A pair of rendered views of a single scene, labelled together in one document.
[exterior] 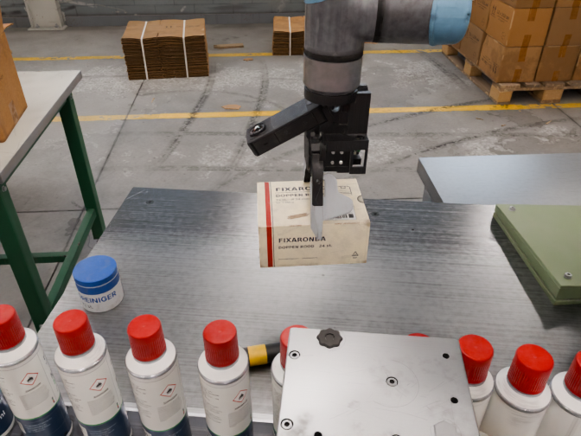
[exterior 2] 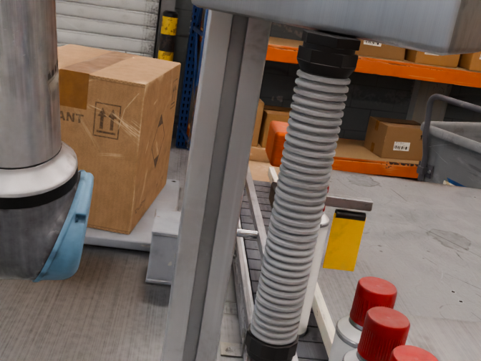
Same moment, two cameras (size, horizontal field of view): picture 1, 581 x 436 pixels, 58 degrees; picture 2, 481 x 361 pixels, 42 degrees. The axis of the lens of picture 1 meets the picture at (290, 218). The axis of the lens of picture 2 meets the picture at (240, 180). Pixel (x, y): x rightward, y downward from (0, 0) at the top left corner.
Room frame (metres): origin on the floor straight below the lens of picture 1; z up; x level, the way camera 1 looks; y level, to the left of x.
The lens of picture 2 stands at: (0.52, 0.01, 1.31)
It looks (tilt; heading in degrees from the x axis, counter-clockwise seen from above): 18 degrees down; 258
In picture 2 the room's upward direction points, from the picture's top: 9 degrees clockwise
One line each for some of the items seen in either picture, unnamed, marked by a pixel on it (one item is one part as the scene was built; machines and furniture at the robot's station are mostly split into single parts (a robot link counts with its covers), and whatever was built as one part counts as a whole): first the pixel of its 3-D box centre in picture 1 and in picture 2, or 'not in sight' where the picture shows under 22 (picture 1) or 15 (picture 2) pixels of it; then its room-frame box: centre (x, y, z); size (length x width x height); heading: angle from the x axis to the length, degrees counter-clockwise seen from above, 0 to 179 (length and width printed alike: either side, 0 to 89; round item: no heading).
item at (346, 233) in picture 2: not in sight; (344, 241); (0.31, -0.50, 1.09); 0.03 x 0.01 x 0.06; 175
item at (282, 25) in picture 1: (307, 35); not in sight; (4.87, -0.16, 0.11); 0.65 x 0.54 x 0.22; 91
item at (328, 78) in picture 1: (331, 70); not in sight; (0.66, -0.05, 1.23); 0.08 x 0.08 x 0.05
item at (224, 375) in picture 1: (226, 396); not in sight; (0.35, 0.07, 0.98); 0.05 x 0.05 x 0.20
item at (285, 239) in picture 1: (309, 221); not in sight; (0.66, -0.03, 0.99); 0.16 x 0.12 x 0.07; 94
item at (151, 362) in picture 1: (158, 391); not in sight; (0.35, 0.14, 0.98); 0.05 x 0.05 x 0.20
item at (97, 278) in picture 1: (98, 284); not in sight; (0.66, 0.32, 0.86); 0.07 x 0.07 x 0.07
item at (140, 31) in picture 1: (168, 48); not in sight; (4.29, 1.01, 0.16); 0.65 x 0.54 x 0.32; 98
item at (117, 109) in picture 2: not in sight; (96, 130); (0.56, -1.20, 0.99); 0.30 x 0.24 x 0.27; 75
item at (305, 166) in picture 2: not in sight; (298, 207); (0.41, -0.34, 1.18); 0.04 x 0.04 x 0.21
